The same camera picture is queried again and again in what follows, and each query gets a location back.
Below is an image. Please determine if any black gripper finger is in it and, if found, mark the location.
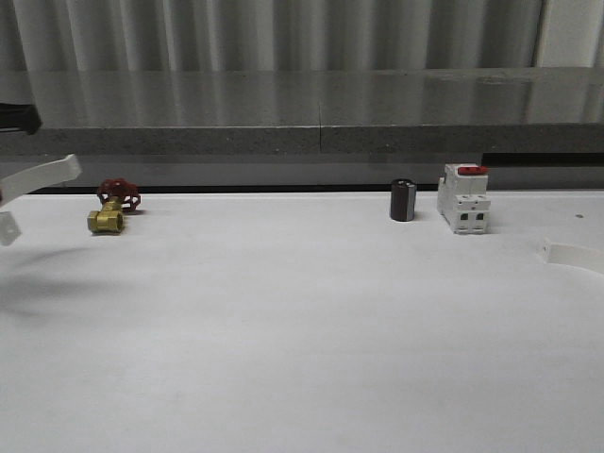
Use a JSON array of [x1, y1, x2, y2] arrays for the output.
[[0, 103, 42, 135]]

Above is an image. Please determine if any white circuit breaker red switch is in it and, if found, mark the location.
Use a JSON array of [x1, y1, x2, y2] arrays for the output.
[[437, 163, 491, 234]]

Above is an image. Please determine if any grey stone counter ledge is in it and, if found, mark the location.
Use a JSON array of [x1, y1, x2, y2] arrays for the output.
[[1, 68, 603, 160]]

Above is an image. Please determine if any brass valve red handwheel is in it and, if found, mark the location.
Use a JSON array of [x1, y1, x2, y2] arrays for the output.
[[87, 178, 141, 234]]

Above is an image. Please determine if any dark brown cylindrical capacitor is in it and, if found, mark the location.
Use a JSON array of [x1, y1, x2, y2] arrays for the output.
[[390, 178, 417, 222]]

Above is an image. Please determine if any white half pipe clamp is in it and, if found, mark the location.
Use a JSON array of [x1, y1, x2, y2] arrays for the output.
[[1, 154, 82, 246], [540, 241, 604, 274]]

